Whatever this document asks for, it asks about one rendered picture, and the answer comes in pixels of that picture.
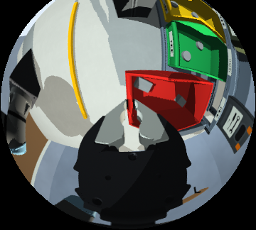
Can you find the yellow open bin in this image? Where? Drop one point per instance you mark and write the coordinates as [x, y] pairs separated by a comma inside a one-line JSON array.
[[184, 10]]

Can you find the dark grey metal shelf rack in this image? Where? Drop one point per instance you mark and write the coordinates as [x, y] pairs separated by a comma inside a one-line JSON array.
[[239, 74]]

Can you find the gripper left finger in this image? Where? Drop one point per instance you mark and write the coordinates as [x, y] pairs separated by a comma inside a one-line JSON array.
[[107, 131]]

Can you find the red bin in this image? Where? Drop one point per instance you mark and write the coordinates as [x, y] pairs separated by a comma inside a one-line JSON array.
[[195, 90]]

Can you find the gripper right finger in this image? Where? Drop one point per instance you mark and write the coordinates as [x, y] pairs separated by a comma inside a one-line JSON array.
[[155, 129]]

